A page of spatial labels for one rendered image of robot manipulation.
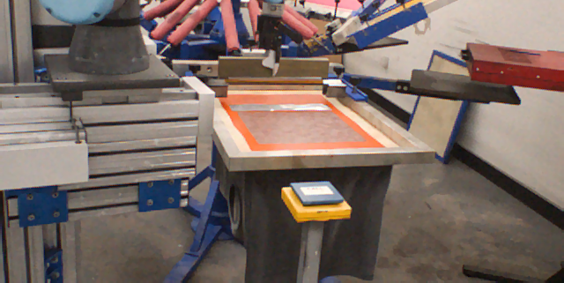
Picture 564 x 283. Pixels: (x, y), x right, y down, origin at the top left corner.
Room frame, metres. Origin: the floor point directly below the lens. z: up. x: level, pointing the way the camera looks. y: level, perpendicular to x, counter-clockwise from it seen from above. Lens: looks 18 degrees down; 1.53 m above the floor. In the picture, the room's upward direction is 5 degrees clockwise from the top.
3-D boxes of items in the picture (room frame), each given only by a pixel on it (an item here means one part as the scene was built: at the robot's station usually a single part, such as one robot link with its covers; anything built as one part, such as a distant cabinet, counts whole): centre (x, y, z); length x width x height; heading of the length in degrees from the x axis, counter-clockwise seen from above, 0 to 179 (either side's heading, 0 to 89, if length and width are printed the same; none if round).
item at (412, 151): (1.81, -0.03, 0.97); 0.79 x 0.58 x 0.04; 18
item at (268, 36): (2.04, 0.07, 1.20); 0.09 x 0.08 x 0.12; 108
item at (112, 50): (1.11, 0.34, 1.31); 0.15 x 0.15 x 0.10
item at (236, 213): (1.71, 0.12, 0.79); 0.46 x 0.09 x 0.33; 18
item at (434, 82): (2.68, -0.37, 0.91); 1.34 x 0.40 x 0.08; 78
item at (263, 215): (1.54, -0.12, 0.74); 0.45 x 0.03 x 0.43; 108
